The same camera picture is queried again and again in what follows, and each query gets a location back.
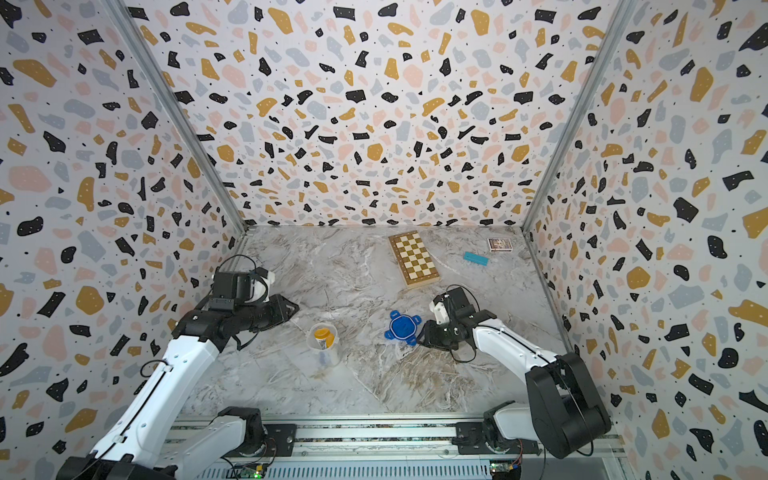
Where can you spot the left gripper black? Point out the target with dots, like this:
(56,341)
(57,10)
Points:
(283,311)

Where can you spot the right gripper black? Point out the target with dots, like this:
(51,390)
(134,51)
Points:
(429,335)

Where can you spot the blue container lid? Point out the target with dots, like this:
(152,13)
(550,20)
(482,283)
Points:
(403,327)

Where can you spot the clear plastic container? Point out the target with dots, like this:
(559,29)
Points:
(326,358)

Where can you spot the white tube gold cap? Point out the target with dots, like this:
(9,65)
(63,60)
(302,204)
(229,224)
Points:
(324,337)

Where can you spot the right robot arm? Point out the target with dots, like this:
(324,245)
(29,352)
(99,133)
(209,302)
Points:
(564,412)

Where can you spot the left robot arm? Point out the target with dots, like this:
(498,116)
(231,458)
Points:
(132,447)

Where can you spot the wooden chessboard box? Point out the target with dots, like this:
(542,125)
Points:
(413,259)

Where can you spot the teal rectangular block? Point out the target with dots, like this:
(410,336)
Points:
(476,259)

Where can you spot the playing card box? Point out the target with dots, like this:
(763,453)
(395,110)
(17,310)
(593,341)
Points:
(500,245)

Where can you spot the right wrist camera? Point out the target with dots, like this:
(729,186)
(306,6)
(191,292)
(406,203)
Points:
(456,303)

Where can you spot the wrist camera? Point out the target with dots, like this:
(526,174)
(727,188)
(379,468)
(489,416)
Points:
(231,290)
(456,303)

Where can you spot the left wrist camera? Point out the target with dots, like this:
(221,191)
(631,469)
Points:
(231,290)

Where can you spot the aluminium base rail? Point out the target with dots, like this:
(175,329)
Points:
(421,446)

